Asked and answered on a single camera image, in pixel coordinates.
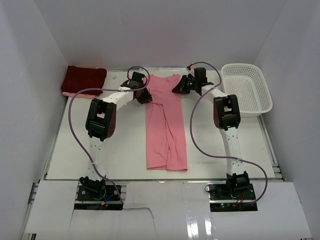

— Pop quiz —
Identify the white perforated plastic basket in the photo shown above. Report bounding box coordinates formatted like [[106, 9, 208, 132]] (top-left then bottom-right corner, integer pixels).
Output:
[[221, 63, 273, 118]]

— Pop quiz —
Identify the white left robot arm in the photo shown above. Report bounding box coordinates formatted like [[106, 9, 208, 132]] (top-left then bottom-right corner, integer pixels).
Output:
[[80, 71, 152, 199]]

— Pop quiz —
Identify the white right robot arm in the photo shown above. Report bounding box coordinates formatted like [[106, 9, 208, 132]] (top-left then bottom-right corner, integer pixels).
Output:
[[172, 65, 250, 199]]

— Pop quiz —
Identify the white paper strip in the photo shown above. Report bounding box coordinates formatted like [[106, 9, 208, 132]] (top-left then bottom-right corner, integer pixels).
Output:
[[146, 67, 187, 72]]

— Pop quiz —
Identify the folded dark red t-shirt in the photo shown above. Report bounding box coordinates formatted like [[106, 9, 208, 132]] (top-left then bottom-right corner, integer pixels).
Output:
[[61, 65, 107, 96]]

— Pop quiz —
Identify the folded light pink t-shirt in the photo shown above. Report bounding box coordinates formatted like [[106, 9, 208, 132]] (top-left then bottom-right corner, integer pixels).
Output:
[[62, 92, 96, 99]]

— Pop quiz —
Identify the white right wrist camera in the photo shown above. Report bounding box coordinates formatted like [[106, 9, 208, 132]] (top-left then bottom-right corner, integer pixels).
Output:
[[186, 65, 195, 79]]

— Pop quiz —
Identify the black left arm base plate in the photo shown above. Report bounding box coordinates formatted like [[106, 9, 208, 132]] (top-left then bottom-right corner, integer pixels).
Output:
[[74, 184, 123, 211]]

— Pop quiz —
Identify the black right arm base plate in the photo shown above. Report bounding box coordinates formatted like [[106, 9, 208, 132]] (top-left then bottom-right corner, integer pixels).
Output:
[[204, 184, 258, 213]]

